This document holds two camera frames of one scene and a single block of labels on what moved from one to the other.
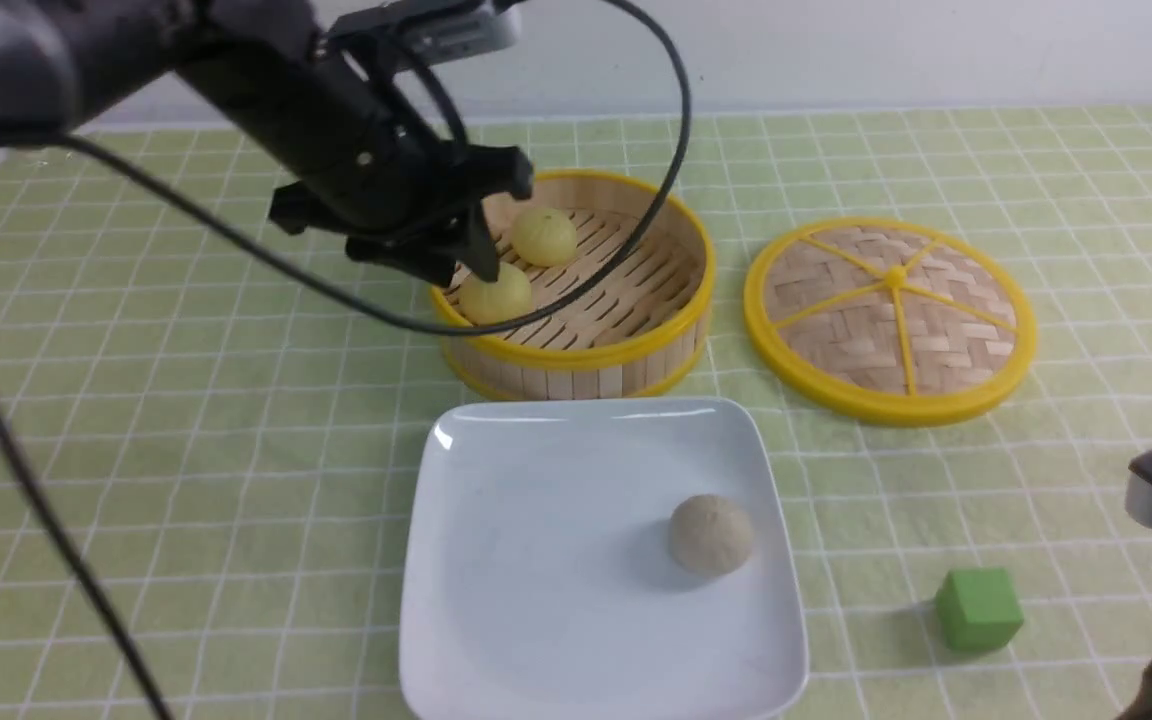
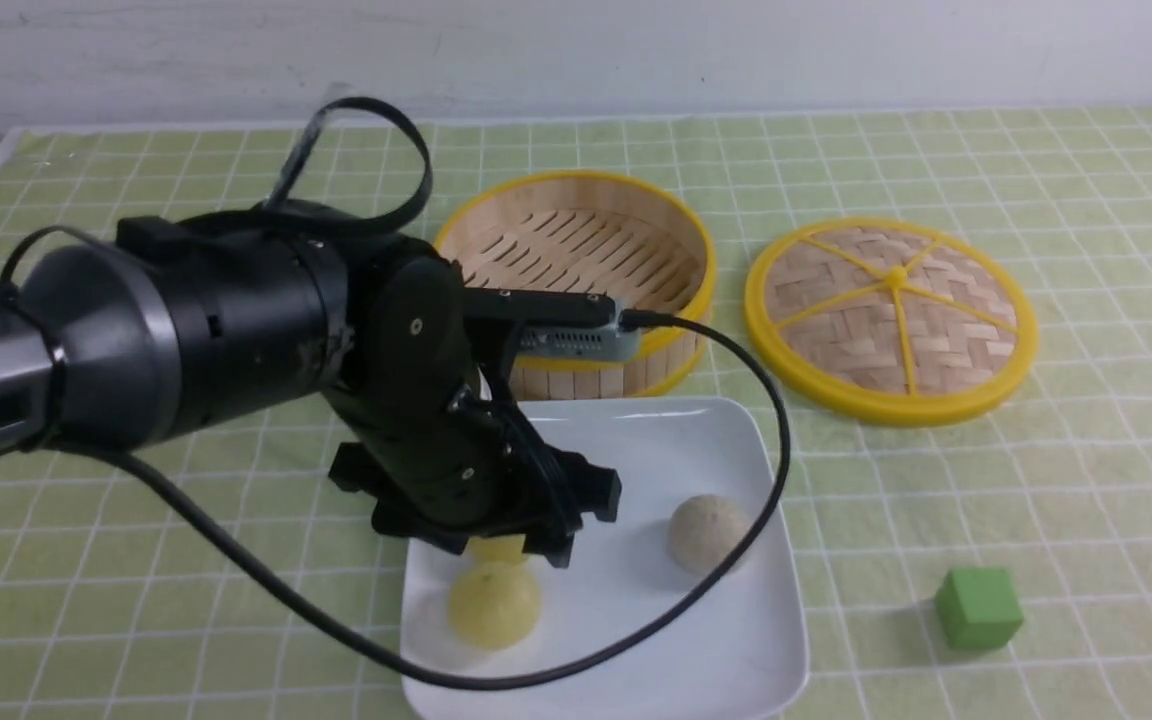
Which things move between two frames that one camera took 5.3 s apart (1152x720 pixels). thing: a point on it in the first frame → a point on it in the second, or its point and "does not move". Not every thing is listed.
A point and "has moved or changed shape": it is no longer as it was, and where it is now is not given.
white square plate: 540,582 does not move
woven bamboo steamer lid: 892,322 does not move
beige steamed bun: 710,534 does not move
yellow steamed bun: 507,299 has moved or changed shape
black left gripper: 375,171 → 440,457
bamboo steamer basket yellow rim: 637,334 does not move
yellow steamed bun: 544,236 → 495,550
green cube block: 978,609 does not move
